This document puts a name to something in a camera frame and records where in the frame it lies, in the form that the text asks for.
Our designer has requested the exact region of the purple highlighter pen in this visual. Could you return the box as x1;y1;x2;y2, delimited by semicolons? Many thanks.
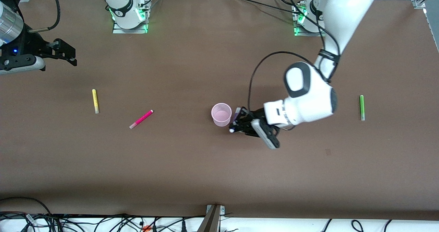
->
229;107;241;133

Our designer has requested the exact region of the pink highlighter pen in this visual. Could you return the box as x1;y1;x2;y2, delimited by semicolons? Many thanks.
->
129;109;154;129

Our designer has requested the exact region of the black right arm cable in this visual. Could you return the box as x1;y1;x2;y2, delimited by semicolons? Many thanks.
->
29;0;61;33

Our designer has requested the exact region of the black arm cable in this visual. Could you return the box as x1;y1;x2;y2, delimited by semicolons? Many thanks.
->
29;0;61;33
248;0;341;114

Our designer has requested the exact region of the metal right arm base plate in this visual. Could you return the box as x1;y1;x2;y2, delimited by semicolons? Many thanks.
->
112;21;149;34

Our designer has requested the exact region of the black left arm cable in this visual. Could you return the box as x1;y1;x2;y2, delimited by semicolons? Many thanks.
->
248;0;341;114

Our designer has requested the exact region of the black cable strap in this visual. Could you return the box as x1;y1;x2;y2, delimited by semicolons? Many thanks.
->
318;49;341;61

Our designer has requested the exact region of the aluminium table post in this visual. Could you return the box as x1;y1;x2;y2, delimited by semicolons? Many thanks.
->
197;205;226;232

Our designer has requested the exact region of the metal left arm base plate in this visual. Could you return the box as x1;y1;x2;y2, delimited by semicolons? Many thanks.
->
293;25;326;37

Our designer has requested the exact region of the thin black base cable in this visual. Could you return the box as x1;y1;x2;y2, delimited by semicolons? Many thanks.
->
234;0;302;20

